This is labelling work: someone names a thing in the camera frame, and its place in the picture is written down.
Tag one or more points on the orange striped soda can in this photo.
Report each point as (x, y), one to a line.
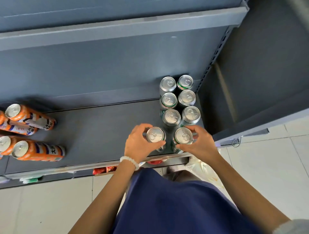
(41, 152)
(4, 144)

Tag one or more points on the person's left hand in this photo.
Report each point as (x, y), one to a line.
(137, 144)

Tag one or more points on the person's left forearm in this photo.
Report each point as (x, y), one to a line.
(103, 200)

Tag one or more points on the navy blue shirt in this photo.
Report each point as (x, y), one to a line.
(181, 209)

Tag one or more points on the row of red snack packets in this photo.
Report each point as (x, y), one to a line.
(101, 170)

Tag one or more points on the group of orange cans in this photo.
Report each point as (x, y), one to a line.
(29, 117)

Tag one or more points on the grey metal shelf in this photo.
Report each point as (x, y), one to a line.
(96, 135)

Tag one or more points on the dark grey shelf unit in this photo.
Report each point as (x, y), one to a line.
(265, 72)

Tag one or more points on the person's right forearm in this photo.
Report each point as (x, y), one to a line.
(241, 192)

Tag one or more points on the clear plastic bag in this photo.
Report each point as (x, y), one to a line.
(202, 171)

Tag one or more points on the person's right hand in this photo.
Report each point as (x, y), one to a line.
(204, 144)

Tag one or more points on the light grey shirt sleeve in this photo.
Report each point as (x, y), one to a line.
(294, 227)

